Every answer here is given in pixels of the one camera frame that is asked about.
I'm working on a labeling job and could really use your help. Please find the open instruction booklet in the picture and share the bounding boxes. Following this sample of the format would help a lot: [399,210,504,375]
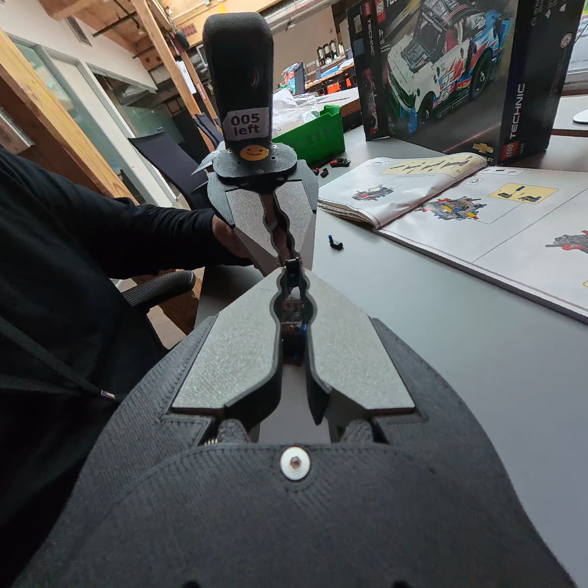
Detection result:
[317,154,588,323]

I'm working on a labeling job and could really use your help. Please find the clear plastic bags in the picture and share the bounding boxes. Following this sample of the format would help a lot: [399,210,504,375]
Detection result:
[272,87,324,135]

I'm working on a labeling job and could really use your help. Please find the wooden pillar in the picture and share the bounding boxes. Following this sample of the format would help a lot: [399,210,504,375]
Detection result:
[130,0,217,153]

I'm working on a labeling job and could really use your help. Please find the black cord with metal tip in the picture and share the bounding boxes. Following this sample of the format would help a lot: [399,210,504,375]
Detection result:
[0,317,115,401]

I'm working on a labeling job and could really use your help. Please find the wooden door panel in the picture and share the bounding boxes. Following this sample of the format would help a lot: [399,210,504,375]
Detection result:
[0,28,136,204]

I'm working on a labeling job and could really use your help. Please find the multicoloured lego assembly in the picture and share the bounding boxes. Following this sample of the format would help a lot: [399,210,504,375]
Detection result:
[279,257,309,366]

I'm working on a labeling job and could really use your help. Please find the lego box with car print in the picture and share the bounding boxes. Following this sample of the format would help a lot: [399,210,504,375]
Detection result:
[379,0,585,164]

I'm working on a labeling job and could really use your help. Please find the green plastic bin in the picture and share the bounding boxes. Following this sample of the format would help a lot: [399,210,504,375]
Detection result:
[272,105,346,169]

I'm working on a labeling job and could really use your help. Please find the person's left hand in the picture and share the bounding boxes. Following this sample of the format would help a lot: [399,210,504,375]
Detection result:
[211,216,260,269]

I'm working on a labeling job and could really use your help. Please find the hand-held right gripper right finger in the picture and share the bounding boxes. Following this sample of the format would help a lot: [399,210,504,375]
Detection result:
[301,271,416,426]

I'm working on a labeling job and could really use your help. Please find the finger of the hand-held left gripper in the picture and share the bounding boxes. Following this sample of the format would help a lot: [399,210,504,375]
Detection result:
[226,188,288,277]
[275,180,318,272]

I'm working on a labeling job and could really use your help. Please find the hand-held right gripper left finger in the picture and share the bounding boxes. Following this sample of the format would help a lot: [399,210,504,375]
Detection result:
[171,269,284,431]

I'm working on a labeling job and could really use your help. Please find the person in black sleeve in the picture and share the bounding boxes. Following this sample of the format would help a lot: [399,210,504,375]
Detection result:
[0,148,168,586]

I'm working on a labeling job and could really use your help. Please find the dark lego box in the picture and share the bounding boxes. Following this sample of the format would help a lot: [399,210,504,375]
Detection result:
[347,0,391,141]

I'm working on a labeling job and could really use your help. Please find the wooden workbench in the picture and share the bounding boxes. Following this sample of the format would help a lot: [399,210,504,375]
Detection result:
[304,59,357,93]

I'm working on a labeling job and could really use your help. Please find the person's left forearm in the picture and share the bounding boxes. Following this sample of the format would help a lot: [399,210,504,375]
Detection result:
[103,197,251,280]

